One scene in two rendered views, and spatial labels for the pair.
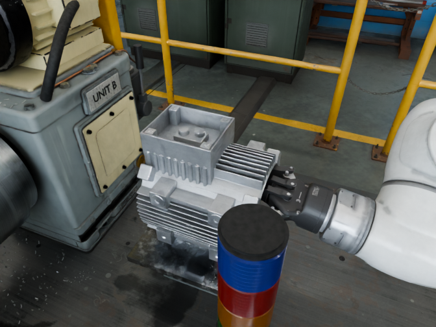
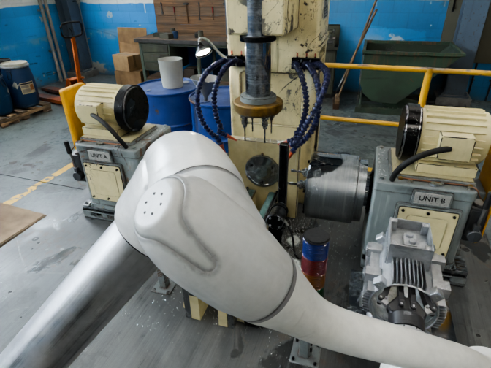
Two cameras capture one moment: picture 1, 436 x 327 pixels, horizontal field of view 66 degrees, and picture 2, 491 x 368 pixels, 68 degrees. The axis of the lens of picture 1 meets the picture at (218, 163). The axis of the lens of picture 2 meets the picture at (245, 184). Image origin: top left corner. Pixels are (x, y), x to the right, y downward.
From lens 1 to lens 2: 0.73 m
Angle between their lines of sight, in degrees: 69
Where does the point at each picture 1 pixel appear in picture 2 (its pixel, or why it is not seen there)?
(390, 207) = not seen: hidden behind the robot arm
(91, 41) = (462, 172)
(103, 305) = (332, 283)
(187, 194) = (376, 258)
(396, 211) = not seen: hidden behind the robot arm
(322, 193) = (408, 316)
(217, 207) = (370, 269)
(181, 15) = not seen: outside the picture
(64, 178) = (375, 220)
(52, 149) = (377, 201)
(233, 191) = (386, 274)
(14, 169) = (358, 196)
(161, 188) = (372, 245)
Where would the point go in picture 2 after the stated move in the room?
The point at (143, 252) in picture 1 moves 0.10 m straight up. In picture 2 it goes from (357, 275) to (362, 250)
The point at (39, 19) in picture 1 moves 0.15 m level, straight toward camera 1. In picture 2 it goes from (427, 147) to (393, 158)
